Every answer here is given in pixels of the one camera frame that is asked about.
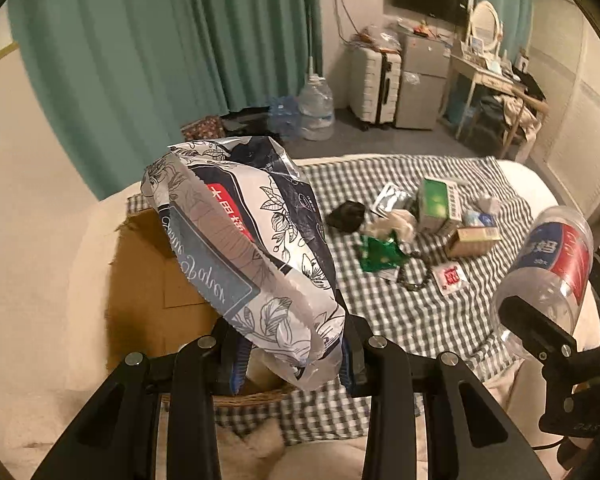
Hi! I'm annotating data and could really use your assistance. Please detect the narrow teal curtain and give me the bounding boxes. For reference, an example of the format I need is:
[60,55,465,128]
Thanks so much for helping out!
[472,0,536,56]

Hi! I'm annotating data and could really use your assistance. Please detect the blue white small packet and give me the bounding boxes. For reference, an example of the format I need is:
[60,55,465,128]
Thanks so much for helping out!
[462,210,498,231]

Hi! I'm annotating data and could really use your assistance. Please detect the wooden chair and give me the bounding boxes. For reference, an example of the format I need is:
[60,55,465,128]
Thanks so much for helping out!
[497,80,551,161]

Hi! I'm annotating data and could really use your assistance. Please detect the wicker basket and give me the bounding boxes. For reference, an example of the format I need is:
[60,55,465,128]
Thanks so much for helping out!
[162,390,291,408]

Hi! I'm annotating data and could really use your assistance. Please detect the patterned bag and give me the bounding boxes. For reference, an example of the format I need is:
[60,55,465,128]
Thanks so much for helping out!
[181,115,226,142]

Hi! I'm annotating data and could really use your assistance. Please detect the green snack wrapper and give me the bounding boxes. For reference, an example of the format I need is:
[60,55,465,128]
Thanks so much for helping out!
[358,235,411,273]

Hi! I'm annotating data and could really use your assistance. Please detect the oval vanity mirror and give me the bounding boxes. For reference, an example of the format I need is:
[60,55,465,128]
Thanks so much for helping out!
[467,1,505,56]

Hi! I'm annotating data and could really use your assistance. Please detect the clear plastic bottle red label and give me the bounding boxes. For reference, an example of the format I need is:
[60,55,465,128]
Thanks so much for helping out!
[490,206,595,361]

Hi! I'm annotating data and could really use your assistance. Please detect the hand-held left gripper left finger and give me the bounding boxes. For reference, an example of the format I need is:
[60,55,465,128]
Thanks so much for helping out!
[30,320,253,480]

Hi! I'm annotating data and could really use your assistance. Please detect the red white sachet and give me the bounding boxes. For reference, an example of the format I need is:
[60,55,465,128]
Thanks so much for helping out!
[432,262,470,293]

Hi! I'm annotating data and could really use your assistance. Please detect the green white carton box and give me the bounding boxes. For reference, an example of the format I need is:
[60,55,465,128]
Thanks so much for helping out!
[416,177,465,235]

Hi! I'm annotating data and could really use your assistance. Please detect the silver foil pouch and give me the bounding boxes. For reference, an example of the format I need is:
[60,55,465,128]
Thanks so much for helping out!
[372,183,421,218]

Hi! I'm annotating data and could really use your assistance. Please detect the white suitcase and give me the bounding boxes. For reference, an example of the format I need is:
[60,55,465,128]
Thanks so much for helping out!
[349,42,405,128]

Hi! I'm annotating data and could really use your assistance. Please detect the black flat bag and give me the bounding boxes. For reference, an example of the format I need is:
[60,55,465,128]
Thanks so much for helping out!
[220,107,271,136]

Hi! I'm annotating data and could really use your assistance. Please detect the floral tissue pack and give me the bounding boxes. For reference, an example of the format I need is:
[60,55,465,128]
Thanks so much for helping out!
[140,136,348,392]

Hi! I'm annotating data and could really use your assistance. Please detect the white crumpled tissue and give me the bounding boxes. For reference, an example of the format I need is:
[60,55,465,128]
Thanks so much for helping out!
[472,195,501,216]

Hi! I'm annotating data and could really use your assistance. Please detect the brown cardboard box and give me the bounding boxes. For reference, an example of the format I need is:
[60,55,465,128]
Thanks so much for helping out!
[105,207,231,361]

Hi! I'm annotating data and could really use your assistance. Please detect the pack of water bottles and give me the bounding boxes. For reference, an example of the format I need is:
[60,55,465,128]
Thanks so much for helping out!
[267,94,302,138]

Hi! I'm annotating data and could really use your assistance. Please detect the small tan box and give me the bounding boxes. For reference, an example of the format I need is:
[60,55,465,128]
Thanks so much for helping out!
[445,226,502,260]

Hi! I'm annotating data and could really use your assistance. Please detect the white plush blanket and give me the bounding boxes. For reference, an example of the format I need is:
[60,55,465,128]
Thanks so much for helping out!
[215,422,376,480]

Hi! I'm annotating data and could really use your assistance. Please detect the silver mini fridge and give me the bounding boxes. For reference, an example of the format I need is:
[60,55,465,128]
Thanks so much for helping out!
[394,30,453,131]

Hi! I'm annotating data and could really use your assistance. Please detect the cream lace cloth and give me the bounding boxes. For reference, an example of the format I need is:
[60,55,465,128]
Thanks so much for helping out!
[365,209,418,243]

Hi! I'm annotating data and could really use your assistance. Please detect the black key chain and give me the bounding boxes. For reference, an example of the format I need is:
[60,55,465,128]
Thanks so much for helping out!
[390,252,433,291]

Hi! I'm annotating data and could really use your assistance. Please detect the wide teal curtain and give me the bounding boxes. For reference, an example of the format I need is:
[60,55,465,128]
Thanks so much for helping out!
[7,0,323,201]

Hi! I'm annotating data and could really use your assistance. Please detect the grey checked blanket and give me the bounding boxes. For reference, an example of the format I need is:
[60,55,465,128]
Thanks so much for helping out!
[127,154,536,446]

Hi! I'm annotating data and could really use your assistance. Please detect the white dressing table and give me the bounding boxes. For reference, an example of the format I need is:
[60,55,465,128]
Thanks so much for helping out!
[440,52,526,143]

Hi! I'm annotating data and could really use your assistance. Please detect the large water jug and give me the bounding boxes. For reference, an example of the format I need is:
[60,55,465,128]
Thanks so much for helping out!
[297,74,336,142]

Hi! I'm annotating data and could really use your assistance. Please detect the clear plastic bag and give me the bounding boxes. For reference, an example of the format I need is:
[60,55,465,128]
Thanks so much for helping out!
[352,22,406,53]

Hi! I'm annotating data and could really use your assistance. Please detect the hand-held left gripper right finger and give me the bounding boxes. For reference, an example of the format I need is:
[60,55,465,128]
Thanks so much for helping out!
[337,315,553,480]

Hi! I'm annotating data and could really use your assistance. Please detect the black cloth item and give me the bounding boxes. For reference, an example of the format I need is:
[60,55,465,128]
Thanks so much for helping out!
[327,200,367,233]

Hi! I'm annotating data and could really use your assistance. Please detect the clothes on chair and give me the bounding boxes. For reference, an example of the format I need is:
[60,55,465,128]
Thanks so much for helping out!
[500,95,543,138]

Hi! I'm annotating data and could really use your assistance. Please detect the white louvered wardrobe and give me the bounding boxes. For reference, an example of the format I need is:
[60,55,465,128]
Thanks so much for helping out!
[530,0,600,211]

